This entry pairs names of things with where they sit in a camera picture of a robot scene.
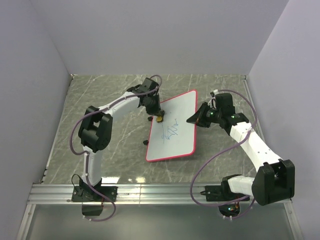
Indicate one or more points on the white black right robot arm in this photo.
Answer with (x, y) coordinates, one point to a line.
(275, 178)

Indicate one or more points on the pink framed whiteboard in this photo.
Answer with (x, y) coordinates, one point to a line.
(174, 137)

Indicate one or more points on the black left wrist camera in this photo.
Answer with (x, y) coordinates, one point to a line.
(148, 85)

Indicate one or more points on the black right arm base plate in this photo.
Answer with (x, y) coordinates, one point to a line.
(221, 193)

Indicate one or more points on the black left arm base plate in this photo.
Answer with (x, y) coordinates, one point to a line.
(86, 195)

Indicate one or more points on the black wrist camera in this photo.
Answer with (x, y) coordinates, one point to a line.
(148, 85)
(225, 102)

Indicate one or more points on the yellow black bone eraser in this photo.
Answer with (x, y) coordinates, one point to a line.
(159, 118)

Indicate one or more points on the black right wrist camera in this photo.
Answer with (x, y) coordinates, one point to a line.
(225, 102)

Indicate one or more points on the aluminium mounting rail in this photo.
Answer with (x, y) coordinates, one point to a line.
(125, 194)

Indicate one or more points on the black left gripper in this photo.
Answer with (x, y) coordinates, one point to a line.
(155, 111)

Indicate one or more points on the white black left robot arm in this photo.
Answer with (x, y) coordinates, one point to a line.
(95, 130)

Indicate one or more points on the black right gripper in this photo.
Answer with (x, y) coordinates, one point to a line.
(198, 117)

